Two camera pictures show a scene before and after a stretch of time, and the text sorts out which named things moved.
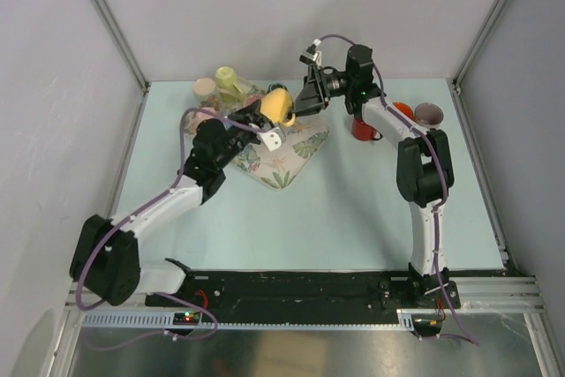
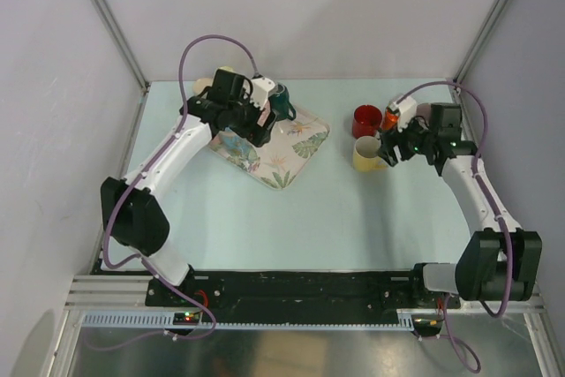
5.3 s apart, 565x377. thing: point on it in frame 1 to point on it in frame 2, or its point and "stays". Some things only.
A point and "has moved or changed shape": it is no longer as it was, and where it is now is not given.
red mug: [362, 131] stays
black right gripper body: [336, 84] to [412, 139]
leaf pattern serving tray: [275, 169] stays
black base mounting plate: [310, 291] stays
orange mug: [404, 109] has moved or changed shape
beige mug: [205, 91] stays
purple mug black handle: [428, 113] stays
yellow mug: [277, 105] to [365, 154]
